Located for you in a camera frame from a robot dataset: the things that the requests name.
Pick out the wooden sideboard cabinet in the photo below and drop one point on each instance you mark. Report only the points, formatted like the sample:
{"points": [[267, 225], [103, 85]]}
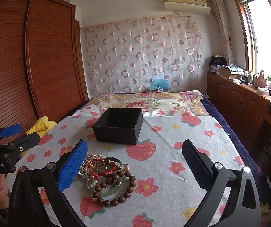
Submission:
{"points": [[246, 111]]}

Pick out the green jade bangle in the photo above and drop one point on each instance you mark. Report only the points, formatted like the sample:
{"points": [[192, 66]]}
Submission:
{"points": [[109, 186]]}

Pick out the yellow plush toy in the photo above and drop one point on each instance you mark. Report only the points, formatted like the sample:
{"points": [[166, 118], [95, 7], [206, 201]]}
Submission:
{"points": [[42, 127]]}

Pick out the pink circle pattern curtain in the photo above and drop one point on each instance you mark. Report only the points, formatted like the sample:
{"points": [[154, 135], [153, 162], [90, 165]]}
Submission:
{"points": [[127, 56]]}

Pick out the dark metal bangle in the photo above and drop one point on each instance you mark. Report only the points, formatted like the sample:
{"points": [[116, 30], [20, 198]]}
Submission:
{"points": [[111, 165]]}

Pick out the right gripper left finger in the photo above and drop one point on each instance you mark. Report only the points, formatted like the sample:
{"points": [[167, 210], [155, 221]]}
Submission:
{"points": [[69, 164]]}

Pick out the pile of clothes and books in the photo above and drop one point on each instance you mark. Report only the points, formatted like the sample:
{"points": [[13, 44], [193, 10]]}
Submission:
{"points": [[218, 65]]}

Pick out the pink bottle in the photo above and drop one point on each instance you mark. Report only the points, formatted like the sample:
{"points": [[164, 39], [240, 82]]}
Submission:
{"points": [[261, 80]]}

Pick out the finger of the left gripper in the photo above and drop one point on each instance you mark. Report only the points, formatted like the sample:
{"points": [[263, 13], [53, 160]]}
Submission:
{"points": [[10, 131], [27, 142]]}

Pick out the black jewelry box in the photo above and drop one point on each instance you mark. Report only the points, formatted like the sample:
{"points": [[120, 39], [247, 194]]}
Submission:
{"points": [[119, 126]]}

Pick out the floral bed quilt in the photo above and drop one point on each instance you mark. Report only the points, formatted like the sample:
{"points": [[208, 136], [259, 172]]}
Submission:
{"points": [[188, 103]]}

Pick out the wooden wardrobe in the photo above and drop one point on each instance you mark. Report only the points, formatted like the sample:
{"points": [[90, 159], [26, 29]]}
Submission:
{"points": [[41, 71]]}

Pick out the side window curtain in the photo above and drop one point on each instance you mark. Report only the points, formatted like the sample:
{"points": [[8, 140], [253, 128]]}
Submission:
{"points": [[223, 21]]}

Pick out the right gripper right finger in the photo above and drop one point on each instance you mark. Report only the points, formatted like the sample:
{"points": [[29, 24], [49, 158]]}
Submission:
{"points": [[198, 164]]}

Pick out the strawberry print white cloth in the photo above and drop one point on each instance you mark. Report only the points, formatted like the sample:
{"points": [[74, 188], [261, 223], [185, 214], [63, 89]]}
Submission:
{"points": [[166, 192]]}

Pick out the wall air conditioner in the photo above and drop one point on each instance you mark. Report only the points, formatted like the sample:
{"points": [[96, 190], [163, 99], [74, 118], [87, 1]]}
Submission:
{"points": [[188, 6]]}

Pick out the person's left hand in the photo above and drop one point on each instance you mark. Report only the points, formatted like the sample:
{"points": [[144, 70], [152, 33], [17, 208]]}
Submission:
{"points": [[4, 199]]}

